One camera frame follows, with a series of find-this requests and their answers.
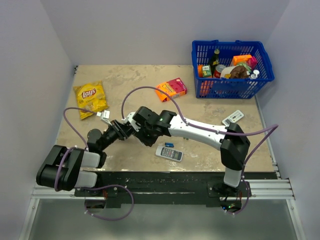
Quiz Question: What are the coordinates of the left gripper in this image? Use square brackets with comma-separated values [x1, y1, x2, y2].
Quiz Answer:
[99, 119, 137, 151]

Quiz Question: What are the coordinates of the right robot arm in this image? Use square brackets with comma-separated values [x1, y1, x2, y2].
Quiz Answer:
[126, 106, 251, 197]

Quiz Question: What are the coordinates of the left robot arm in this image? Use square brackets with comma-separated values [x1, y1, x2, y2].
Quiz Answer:
[36, 120, 135, 196]

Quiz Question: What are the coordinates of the grey-faced remote control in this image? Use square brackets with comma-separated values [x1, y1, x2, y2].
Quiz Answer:
[155, 146, 183, 163]

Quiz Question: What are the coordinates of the small white remote control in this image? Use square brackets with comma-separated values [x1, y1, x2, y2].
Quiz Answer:
[222, 110, 244, 127]

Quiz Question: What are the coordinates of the blue battery right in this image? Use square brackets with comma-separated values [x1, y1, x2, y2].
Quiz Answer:
[164, 142, 174, 148]

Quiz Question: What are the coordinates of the yellow Lays chips bag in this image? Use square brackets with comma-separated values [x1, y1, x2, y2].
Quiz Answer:
[73, 80, 109, 120]

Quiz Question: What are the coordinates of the orange pink sponge box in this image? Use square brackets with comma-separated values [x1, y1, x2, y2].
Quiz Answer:
[156, 77, 188, 99]

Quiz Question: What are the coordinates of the green yellow carton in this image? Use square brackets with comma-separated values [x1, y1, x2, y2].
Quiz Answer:
[201, 65, 212, 78]

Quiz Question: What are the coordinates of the blue plastic basket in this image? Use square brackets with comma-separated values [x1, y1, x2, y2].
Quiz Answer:
[191, 40, 275, 99]

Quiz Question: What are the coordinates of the dark glass bottle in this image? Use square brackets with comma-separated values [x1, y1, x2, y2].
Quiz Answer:
[208, 48, 220, 75]

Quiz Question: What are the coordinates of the brown snack packet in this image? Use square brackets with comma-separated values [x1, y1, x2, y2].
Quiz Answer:
[220, 65, 251, 79]

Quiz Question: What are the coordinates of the white bottle cap item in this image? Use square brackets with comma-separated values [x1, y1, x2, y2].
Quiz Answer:
[250, 69, 260, 80]

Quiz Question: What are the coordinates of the orange pink box in basket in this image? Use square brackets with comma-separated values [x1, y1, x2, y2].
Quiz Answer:
[230, 54, 258, 71]

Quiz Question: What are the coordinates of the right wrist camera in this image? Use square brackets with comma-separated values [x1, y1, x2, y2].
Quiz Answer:
[122, 111, 141, 132]

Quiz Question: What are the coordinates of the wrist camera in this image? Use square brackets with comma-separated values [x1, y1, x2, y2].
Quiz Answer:
[96, 110, 111, 125]
[122, 111, 141, 132]

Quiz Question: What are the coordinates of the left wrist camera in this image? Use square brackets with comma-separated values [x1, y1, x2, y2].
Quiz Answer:
[96, 110, 111, 125]

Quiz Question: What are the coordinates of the black table front rail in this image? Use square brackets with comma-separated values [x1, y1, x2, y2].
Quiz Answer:
[44, 170, 278, 208]

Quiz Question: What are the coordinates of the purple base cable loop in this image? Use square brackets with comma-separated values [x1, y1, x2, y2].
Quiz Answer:
[84, 184, 135, 222]

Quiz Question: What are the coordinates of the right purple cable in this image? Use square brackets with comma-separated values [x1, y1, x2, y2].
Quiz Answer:
[121, 86, 279, 216]

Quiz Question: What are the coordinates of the aluminium frame rail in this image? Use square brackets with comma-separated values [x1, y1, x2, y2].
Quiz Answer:
[246, 162, 297, 201]

